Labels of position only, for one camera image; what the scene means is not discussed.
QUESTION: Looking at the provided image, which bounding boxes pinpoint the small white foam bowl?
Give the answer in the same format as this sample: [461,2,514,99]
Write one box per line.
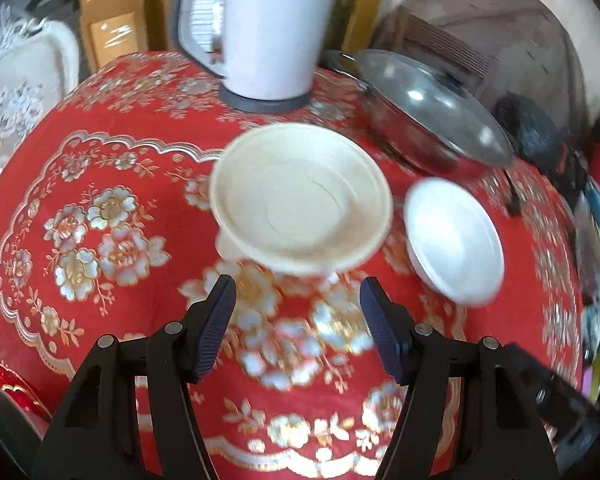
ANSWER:
[404,177,505,307]

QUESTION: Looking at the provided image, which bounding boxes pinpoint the cream paper bowl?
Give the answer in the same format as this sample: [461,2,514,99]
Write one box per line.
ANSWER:
[209,122,395,277]

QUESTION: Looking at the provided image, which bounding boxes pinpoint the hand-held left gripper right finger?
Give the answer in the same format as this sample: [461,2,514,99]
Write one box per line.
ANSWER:
[359,276,561,480]

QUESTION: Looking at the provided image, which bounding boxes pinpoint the stainless steel pot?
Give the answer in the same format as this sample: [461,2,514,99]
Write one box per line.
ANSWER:
[325,50,506,182]

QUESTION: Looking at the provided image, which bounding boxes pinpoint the white electric kettle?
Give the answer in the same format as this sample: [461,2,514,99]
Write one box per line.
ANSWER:
[172,0,351,115]

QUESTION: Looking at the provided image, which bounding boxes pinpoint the red floral tablecloth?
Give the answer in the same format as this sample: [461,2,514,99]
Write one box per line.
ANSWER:
[0,50,588,480]

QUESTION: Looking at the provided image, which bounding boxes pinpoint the white carved chair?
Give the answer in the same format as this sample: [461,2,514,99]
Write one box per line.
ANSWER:
[0,16,81,201]

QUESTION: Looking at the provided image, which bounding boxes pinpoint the black plastic bag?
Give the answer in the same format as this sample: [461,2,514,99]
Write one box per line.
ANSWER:
[495,95,588,197]

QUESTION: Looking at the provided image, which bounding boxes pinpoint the yellow wooden cabinet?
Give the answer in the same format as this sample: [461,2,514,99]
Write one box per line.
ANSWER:
[77,0,181,72]

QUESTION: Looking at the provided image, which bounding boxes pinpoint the glass pot lid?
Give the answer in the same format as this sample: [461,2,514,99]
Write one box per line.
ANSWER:
[352,49,516,168]

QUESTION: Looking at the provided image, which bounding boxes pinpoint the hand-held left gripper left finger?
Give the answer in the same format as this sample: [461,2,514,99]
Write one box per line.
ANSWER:
[32,274,238,480]

